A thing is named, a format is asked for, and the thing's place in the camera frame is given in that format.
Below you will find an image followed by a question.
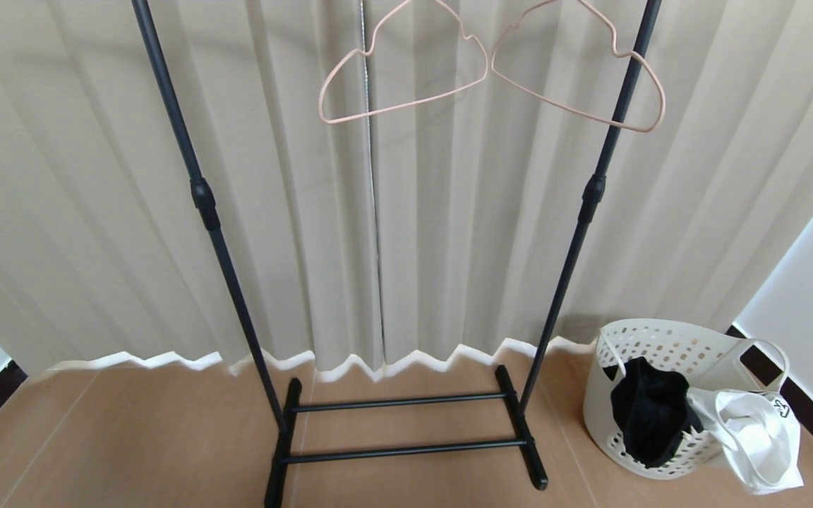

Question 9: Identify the pink clothes hanger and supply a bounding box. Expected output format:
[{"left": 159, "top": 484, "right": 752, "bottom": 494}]
[
  {"left": 490, "top": 0, "right": 666, "bottom": 133},
  {"left": 318, "top": 0, "right": 489, "bottom": 126}
]

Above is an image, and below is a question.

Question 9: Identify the beige curtain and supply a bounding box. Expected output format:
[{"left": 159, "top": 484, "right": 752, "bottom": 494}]
[{"left": 0, "top": 0, "right": 813, "bottom": 376}]

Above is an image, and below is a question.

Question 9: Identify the black garment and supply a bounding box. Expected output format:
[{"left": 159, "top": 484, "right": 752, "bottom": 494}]
[{"left": 610, "top": 357, "right": 704, "bottom": 468}]

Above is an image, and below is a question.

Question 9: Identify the white printed garment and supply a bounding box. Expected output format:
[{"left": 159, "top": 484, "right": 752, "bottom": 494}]
[{"left": 685, "top": 387, "right": 805, "bottom": 495}]

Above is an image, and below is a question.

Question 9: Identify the white laundry basket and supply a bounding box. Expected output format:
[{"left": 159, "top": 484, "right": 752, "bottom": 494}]
[{"left": 583, "top": 319, "right": 790, "bottom": 480}]

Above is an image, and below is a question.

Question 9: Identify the black clothes rack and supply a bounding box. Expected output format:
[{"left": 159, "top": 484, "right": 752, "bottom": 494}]
[{"left": 131, "top": 0, "right": 663, "bottom": 508}]

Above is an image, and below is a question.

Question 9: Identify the thin grey curtain wand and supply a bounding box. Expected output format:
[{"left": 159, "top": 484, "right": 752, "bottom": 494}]
[{"left": 359, "top": 0, "right": 387, "bottom": 371}]

